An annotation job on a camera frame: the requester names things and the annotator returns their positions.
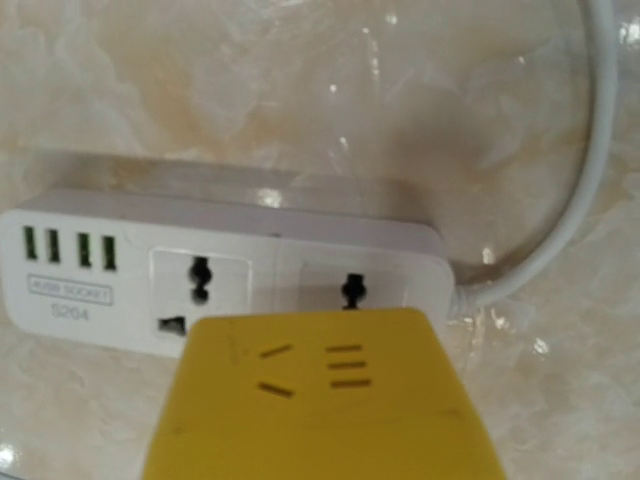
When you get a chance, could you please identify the yellow cube socket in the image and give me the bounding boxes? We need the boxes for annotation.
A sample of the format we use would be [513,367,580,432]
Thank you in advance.
[142,308,504,479]

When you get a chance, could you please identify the white power strip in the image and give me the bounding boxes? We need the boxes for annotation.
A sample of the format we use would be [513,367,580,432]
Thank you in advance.
[1,1,618,357]

